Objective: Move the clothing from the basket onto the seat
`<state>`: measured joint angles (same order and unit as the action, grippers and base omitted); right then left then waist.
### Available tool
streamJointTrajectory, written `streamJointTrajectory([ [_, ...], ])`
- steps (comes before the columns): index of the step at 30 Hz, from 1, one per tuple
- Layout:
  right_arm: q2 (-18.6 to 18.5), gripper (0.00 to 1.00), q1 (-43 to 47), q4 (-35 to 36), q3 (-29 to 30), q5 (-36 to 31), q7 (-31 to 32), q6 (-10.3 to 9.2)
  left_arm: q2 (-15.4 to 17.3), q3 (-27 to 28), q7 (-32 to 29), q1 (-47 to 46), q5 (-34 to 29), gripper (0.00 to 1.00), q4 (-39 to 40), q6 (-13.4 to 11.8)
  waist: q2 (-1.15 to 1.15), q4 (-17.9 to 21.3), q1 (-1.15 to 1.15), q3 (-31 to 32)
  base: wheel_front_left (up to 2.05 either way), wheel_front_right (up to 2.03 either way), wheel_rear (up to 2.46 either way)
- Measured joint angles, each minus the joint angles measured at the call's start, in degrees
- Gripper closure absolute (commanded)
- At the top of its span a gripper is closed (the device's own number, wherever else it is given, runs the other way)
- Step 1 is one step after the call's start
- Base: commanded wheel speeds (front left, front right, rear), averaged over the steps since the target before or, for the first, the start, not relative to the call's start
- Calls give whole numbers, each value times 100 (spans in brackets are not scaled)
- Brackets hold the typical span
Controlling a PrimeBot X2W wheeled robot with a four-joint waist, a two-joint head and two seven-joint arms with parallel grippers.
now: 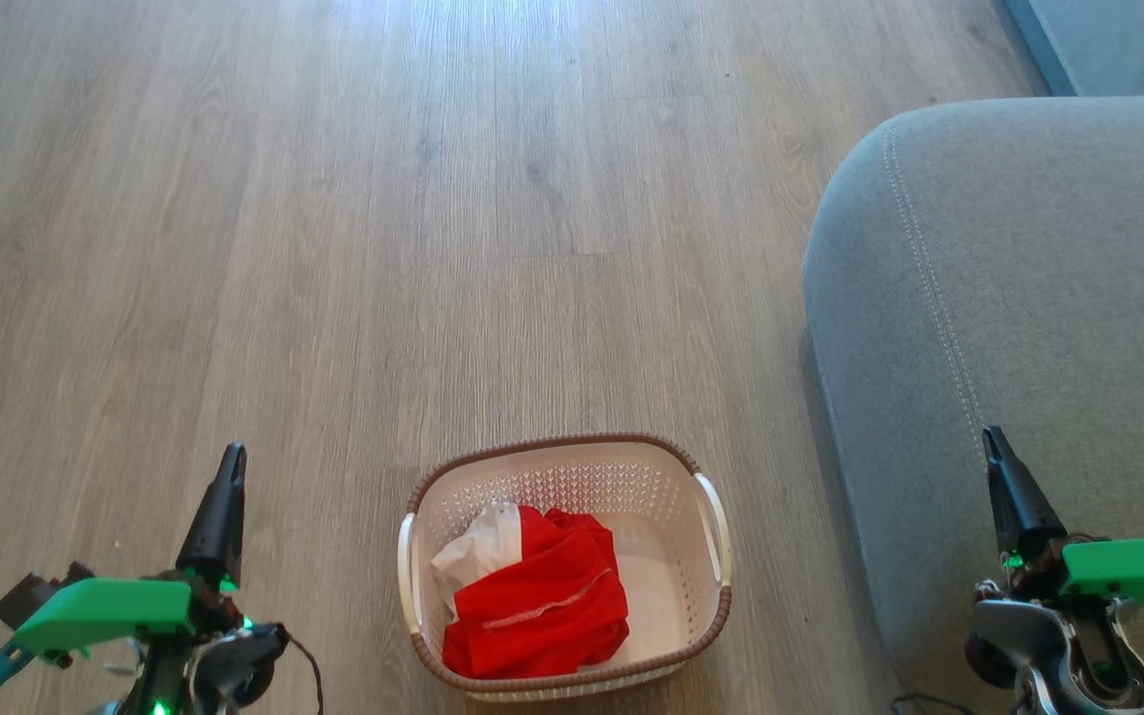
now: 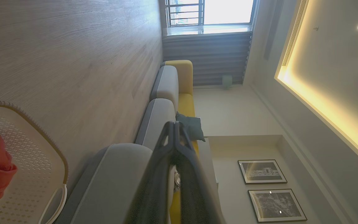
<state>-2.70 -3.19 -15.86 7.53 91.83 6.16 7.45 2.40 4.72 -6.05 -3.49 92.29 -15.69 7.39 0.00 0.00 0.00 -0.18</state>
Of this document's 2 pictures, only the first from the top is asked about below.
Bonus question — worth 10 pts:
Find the white laundry basket brown rim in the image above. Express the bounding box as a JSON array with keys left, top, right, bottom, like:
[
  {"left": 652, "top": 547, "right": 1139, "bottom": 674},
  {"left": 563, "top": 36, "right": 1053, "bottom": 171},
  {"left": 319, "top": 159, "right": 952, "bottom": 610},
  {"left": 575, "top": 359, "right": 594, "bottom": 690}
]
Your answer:
[{"left": 397, "top": 433, "right": 734, "bottom": 702}]

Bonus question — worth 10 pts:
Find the red cloth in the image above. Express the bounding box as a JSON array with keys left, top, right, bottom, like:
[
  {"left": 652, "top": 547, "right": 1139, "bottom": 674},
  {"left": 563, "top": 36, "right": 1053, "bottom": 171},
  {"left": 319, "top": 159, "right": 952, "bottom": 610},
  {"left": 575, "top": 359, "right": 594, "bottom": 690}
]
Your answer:
[{"left": 430, "top": 501, "right": 525, "bottom": 619}]

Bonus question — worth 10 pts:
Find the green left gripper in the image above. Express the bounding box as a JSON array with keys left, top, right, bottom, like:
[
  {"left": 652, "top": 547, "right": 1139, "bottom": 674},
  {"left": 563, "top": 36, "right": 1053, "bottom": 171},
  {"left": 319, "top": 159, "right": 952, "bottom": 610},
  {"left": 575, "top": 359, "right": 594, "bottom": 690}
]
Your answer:
[{"left": 14, "top": 444, "right": 248, "bottom": 658}]

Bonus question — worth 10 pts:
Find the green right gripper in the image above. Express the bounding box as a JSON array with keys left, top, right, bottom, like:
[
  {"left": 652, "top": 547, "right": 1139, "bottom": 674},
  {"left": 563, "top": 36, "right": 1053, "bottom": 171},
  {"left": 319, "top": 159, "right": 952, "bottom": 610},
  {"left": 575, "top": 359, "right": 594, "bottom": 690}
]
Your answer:
[{"left": 982, "top": 426, "right": 1144, "bottom": 633}]

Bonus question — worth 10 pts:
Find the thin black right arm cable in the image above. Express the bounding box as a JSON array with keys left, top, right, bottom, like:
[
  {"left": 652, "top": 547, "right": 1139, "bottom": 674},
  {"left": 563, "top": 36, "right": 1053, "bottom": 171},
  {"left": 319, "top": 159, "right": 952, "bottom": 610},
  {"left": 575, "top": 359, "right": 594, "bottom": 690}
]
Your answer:
[{"left": 890, "top": 692, "right": 978, "bottom": 715}]

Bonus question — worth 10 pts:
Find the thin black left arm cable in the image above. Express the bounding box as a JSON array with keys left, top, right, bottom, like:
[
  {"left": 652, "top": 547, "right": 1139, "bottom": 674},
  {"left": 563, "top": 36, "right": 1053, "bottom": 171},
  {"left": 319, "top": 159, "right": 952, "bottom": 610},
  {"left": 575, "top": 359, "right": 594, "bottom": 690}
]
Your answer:
[{"left": 284, "top": 634, "right": 325, "bottom": 715}]

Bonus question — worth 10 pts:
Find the grey sofa seat section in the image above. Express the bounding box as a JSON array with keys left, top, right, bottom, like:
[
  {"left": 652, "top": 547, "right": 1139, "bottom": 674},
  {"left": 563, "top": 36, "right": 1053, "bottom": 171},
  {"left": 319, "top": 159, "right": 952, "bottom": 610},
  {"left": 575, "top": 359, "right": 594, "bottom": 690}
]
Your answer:
[
  {"left": 1004, "top": 0, "right": 1144, "bottom": 97},
  {"left": 802, "top": 94, "right": 1144, "bottom": 715}
]

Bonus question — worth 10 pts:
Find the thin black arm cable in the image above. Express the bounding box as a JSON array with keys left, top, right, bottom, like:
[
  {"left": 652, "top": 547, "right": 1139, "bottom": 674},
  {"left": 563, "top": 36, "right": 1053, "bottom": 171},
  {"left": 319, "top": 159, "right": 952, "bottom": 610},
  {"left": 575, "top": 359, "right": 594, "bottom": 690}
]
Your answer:
[
  {"left": 284, "top": 634, "right": 325, "bottom": 715},
  {"left": 890, "top": 692, "right": 978, "bottom": 715}
]

